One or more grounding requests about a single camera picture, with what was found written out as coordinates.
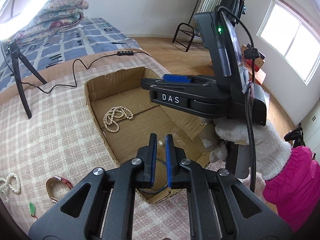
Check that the black tripod stand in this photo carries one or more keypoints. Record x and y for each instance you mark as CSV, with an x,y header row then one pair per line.
x,y
17,56

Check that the white ring light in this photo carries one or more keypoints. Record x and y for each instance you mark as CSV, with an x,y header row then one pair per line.
x,y
16,14

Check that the folded floral quilt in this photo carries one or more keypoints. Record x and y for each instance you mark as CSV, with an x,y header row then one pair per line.
x,y
56,16

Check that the black camera module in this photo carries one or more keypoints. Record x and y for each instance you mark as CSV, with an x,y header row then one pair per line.
x,y
231,76

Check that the pink plaid blanket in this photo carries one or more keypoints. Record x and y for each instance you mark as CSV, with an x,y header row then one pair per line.
x,y
61,138

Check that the red strap wristwatch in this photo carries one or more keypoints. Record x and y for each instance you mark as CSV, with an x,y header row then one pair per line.
x,y
56,186

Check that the brown cardboard box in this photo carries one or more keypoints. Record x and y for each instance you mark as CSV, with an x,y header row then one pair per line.
x,y
122,88

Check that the blue patterned bed sheet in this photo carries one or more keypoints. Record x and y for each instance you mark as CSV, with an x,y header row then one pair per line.
x,y
93,35

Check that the dark hanging clothes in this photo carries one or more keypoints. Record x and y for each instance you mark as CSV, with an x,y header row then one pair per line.
x,y
237,7

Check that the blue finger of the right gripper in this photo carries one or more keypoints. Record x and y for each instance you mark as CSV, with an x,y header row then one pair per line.
x,y
191,87
176,78

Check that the dark blue bangle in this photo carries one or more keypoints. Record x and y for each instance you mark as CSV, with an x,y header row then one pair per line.
x,y
160,182

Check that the pink sleeve forearm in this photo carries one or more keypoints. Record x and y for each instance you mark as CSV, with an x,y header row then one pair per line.
x,y
295,191

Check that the black clothes rack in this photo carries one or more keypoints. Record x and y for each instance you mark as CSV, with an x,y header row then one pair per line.
x,y
186,33

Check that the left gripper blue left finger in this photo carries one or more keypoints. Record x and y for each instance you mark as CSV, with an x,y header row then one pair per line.
x,y
101,205

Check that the window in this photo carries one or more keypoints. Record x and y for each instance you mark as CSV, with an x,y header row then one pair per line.
x,y
292,36

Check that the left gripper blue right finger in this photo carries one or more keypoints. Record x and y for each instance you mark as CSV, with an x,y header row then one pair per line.
x,y
219,205

